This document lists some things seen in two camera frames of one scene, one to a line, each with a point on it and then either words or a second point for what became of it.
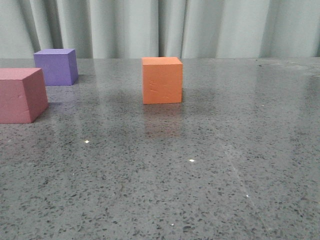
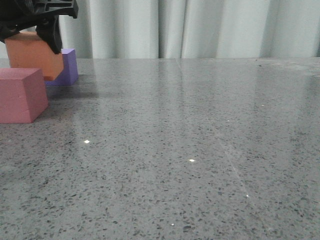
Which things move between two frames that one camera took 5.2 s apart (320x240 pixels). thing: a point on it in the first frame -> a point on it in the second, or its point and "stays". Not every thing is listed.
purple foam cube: [59, 66] stays
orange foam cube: [162, 80] -> [28, 50]
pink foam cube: [23, 95] stays
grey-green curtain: [135, 29] stays
